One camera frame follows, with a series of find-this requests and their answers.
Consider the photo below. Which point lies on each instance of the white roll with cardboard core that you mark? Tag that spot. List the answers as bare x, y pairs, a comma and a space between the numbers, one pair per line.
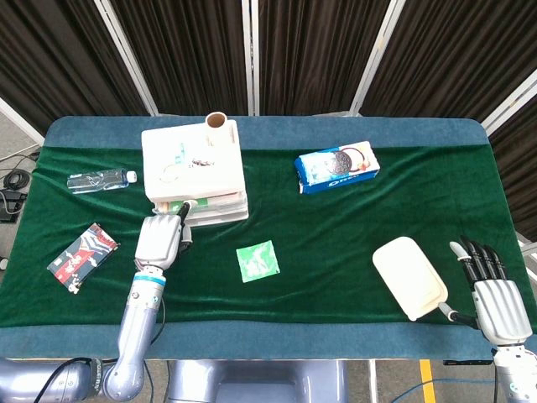
217, 119

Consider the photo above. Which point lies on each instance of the cream lidded food box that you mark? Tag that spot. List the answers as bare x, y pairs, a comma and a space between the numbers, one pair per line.
407, 277

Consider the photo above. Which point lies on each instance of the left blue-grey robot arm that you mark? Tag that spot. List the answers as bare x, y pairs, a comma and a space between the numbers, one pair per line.
134, 331

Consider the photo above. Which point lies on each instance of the black power adapter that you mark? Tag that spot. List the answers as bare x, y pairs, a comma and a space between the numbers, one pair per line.
10, 205

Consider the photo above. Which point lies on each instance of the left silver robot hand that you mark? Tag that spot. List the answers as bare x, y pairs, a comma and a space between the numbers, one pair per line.
157, 241

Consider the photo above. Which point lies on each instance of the blue table cover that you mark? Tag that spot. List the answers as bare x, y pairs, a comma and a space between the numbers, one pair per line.
293, 342

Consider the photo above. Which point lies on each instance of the clear plastic water bottle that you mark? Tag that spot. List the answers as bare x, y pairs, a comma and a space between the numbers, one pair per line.
96, 180

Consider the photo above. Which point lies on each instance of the blue-grey robot torso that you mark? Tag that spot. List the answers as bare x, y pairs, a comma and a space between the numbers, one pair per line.
251, 382

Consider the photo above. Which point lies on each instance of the white trays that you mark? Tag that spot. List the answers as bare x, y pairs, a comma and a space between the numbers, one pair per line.
189, 159

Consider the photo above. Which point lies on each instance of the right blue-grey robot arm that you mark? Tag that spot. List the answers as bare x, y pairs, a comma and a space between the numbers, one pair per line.
509, 373

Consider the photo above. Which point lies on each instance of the green white sachet packet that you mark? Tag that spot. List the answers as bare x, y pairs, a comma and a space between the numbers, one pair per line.
258, 262

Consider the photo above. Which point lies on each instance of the dark brown screen panel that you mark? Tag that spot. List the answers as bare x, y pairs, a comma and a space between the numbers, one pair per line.
453, 54
54, 54
189, 50
520, 159
310, 50

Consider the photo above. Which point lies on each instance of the green velvet cloth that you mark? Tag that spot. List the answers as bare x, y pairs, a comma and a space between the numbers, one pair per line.
319, 235

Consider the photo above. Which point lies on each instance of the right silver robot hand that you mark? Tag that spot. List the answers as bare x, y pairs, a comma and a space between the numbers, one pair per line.
499, 308

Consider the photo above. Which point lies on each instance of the red black snack packet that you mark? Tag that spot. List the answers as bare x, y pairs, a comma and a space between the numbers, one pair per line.
81, 258

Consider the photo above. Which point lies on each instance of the blue Oreo cookie box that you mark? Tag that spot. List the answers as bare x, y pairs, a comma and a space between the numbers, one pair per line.
335, 172

